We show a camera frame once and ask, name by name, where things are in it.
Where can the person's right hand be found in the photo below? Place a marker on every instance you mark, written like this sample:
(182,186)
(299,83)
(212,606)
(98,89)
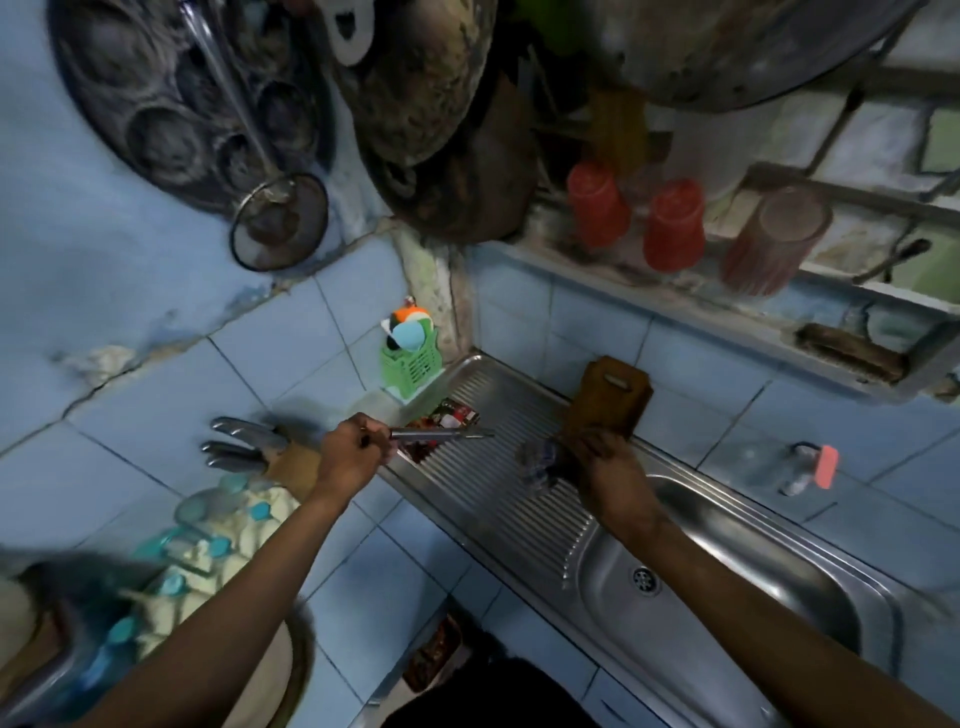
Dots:
(619,487)

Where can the person's left hand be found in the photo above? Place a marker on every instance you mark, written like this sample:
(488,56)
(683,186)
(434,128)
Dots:
(349,461)

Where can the checked dishcloth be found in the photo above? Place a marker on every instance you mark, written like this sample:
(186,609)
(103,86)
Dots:
(540,461)

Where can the knives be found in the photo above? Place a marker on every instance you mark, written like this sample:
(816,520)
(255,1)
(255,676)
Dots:
(435,434)

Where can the small wooden cutting board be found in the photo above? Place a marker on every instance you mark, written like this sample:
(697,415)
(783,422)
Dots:
(607,397)

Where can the person's left forearm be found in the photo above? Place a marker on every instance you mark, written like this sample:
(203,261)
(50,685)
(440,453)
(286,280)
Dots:
(217,615)

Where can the person's right forearm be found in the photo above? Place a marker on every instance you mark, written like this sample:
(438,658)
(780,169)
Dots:
(795,645)

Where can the person's black clothing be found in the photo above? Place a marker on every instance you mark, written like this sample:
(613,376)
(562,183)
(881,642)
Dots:
(487,697)

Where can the wooden knife block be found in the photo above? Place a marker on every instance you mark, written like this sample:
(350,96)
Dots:
(296,469)

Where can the stainless steel sink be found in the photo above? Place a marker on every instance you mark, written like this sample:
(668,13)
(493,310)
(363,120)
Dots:
(525,525)

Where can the green plastic basket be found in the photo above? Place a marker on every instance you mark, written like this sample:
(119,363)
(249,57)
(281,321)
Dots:
(411,373)

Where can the red black sachet pack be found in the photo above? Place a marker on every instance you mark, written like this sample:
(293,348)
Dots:
(451,414)

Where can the clear glass cup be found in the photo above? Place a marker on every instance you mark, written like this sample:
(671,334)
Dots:
(234,484)
(199,508)

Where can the light blue plastic scoop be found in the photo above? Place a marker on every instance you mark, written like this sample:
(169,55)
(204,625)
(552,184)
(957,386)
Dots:
(411,335)

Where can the orange plastic utensil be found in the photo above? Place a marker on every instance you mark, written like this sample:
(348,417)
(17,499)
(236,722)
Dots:
(411,312)

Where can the cream cup rack teal knobs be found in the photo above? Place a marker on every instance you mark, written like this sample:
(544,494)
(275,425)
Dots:
(187,600)

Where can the round brown-rimmed plate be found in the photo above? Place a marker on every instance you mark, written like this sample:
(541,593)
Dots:
(283,675)

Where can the small round metal strainer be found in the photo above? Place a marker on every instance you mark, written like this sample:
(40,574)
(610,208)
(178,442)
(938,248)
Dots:
(277,225)

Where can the red plastic cup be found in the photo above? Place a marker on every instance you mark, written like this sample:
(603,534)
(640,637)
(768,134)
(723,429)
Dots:
(675,225)
(598,204)

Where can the wooden scrub brush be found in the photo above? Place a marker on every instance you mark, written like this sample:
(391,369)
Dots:
(851,351)

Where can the red striped drinking glass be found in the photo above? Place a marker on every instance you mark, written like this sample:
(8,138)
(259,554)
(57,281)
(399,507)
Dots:
(776,240)

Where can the large dark brown wok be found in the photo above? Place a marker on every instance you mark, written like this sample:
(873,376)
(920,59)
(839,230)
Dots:
(480,187)

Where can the white plastic cup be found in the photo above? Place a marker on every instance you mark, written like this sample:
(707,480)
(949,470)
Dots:
(712,146)

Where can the yellow plastic cup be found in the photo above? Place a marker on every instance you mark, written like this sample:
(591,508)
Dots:
(619,131)

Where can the dark round hanging pan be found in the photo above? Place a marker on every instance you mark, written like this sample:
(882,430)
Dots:
(750,52)
(150,97)

